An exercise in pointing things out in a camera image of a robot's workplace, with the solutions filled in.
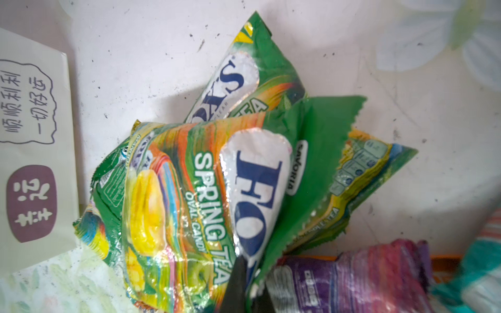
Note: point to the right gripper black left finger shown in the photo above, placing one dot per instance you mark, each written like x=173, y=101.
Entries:
x=234, y=297

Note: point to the green candy bag lying flat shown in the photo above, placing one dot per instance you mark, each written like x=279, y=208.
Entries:
x=99, y=227

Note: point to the purple Fox's candy bag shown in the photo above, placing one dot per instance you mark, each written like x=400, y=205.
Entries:
x=307, y=299

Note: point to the teal snack bag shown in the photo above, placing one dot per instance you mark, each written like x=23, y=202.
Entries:
x=475, y=286

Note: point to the large white butterfly decoration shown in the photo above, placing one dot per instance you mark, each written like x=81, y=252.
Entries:
x=471, y=27

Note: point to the orange snack bag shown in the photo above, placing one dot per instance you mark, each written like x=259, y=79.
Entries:
x=442, y=266

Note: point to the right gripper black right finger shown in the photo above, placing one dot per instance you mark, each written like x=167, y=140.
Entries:
x=263, y=303

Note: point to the white printed paper bag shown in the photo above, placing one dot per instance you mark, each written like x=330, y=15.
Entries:
x=39, y=195

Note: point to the green Fox's candy bag rear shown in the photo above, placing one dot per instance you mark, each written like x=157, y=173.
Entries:
x=254, y=76

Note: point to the green Fox's Spring Tea bag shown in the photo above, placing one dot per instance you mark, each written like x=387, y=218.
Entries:
x=200, y=197

